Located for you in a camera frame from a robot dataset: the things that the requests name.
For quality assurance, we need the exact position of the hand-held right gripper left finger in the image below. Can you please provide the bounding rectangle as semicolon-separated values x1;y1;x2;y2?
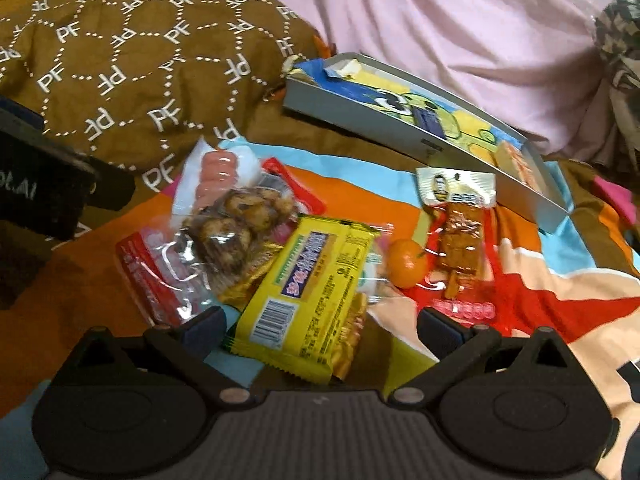
65;305;261;407

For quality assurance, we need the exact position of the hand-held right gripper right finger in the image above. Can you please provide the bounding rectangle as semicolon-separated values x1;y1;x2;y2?
391;306;577;407

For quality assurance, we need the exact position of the yellow snack packet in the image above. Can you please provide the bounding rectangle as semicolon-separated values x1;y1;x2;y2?
222;214;396;387

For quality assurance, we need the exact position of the pink sausage packet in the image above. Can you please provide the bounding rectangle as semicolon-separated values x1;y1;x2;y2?
172;140;262;222

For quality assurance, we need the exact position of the grey cardboard box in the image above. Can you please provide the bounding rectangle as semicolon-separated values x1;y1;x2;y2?
282;52;574;234

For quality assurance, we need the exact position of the mandarin orange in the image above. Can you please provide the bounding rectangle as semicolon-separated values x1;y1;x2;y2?
387;238;429;289

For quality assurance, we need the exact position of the red and clear snack packet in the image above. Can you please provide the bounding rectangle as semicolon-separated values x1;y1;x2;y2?
115;227;217;329

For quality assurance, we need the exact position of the dried tofu snack packet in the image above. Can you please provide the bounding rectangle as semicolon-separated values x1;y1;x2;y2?
402;166;499;323

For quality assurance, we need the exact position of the colourful printed blanket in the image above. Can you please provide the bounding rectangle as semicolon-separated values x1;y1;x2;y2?
0;135;640;480

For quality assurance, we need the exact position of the brown patterned pillow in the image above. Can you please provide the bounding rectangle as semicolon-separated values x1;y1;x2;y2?
0;0;332;188

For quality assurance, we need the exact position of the orange snack packet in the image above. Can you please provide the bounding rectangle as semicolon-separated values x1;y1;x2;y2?
495;140;544;192

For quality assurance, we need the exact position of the dark blue packet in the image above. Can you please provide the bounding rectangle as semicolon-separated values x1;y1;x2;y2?
412;107;449;137

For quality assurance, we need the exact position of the cartoon printed paper lining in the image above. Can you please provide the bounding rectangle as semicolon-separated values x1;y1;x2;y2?
290;57;526;161

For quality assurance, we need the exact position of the cream paper piece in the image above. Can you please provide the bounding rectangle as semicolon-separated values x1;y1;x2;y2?
324;58;362;79

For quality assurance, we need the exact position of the pink bed sheet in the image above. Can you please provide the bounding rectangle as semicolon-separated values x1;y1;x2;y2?
220;0;632;157

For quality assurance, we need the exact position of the camouflage cloth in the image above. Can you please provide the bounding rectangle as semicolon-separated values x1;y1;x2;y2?
592;0;640;172

